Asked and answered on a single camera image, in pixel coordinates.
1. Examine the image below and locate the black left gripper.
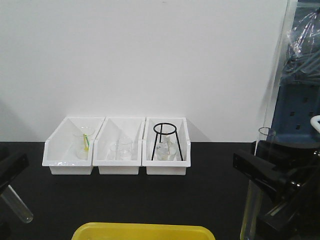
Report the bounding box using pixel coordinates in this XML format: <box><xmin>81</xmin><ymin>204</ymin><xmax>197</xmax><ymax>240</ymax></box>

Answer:
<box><xmin>0</xmin><ymin>149</ymin><xmax>29</xmax><ymax>240</ymax></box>

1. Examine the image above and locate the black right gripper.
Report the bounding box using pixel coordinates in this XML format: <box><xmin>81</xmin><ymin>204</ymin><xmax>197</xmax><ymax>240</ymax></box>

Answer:
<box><xmin>233</xmin><ymin>140</ymin><xmax>320</xmax><ymax>240</ymax></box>

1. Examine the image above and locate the short clear test tube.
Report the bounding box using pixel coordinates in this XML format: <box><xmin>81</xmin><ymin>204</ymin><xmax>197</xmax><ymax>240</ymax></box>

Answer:
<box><xmin>0</xmin><ymin>185</ymin><xmax>34</xmax><ymax>224</ymax></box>

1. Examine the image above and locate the tall clear test tube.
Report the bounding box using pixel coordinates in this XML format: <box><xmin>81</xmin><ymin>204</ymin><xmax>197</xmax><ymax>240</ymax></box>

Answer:
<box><xmin>239</xmin><ymin>126</ymin><xmax>276</xmax><ymax>240</ymax></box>

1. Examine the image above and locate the yellow plastic tray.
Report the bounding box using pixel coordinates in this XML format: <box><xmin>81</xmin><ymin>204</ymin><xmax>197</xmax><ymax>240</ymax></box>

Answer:
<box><xmin>72</xmin><ymin>222</ymin><xmax>215</xmax><ymax>240</ymax></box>

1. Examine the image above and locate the white left storage bin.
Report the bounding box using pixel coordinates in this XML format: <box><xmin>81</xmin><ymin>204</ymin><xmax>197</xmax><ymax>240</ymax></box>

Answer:
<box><xmin>42</xmin><ymin>116</ymin><xmax>105</xmax><ymax>175</ymax></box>

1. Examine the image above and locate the white storage bin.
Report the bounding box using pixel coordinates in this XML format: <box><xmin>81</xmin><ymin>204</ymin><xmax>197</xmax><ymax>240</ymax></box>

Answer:
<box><xmin>142</xmin><ymin>117</ymin><xmax>191</xmax><ymax>176</ymax></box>
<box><xmin>92</xmin><ymin>117</ymin><xmax>146</xmax><ymax>175</ymax></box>
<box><xmin>42</xmin><ymin>116</ymin><xmax>105</xmax><ymax>175</ymax></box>

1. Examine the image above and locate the blue pegboard drying rack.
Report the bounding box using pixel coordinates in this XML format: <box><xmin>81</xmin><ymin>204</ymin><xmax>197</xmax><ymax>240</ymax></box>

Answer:
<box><xmin>271</xmin><ymin>0</ymin><xmax>320</xmax><ymax>143</ymax></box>

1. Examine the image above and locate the glass beaker with yellow-green sticks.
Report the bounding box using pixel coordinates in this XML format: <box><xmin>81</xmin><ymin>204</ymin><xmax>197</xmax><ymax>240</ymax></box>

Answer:
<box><xmin>73</xmin><ymin>126</ymin><xmax>95</xmax><ymax>160</ymax></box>

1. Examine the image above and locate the clear plastic bag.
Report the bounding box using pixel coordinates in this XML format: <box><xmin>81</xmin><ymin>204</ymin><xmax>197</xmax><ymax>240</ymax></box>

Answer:
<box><xmin>280</xmin><ymin>9</ymin><xmax>320</xmax><ymax>85</ymax></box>

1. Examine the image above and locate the white middle storage bin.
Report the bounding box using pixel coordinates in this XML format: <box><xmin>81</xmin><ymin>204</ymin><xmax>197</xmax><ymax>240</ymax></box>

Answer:
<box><xmin>92</xmin><ymin>117</ymin><xmax>146</xmax><ymax>175</ymax></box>

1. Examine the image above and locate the clear glass alcohol lamp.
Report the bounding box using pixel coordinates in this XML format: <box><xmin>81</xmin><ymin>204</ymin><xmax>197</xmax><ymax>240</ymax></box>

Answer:
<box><xmin>155</xmin><ymin>135</ymin><xmax>178</xmax><ymax>161</ymax></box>

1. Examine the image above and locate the white right storage bin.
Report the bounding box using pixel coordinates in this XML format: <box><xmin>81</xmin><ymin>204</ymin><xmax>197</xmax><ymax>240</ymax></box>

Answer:
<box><xmin>142</xmin><ymin>117</ymin><xmax>191</xmax><ymax>176</ymax></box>

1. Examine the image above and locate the clear glass beaker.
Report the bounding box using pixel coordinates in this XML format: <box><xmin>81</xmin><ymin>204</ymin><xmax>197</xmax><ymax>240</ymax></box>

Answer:
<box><xmin>107</xmin><ymin>136</ymin><xmax>133</xmax><ymax>161</ymax></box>

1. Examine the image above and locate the black wire tripod stand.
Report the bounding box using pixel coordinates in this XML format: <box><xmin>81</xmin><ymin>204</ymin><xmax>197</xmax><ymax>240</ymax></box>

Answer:
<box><xmin>151</xmin><ymin>122</ymin><xmax>184</xmax><ymax>162</ymax></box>

